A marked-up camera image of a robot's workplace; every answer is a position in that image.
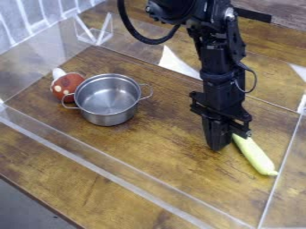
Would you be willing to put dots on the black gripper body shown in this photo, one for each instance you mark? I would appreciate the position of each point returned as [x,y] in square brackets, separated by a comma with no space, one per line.
[234,115]

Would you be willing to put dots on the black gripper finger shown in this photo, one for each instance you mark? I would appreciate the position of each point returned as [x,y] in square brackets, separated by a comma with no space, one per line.
[206,124]
[221,135]

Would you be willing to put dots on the green handled metal spoon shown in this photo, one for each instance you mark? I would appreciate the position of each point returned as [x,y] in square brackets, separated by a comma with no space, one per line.
[256,155]

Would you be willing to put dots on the small steel pot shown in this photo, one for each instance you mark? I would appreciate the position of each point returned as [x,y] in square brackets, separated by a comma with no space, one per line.
[107,98]

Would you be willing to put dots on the red toy mushroom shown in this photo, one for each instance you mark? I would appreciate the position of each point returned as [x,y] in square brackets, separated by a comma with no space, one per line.
[65,84]

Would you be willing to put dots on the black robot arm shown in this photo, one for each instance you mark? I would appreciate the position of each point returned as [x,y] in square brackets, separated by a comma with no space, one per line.
[212,23]

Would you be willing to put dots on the black bar on table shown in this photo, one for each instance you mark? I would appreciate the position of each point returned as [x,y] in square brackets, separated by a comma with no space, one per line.
[254,15]

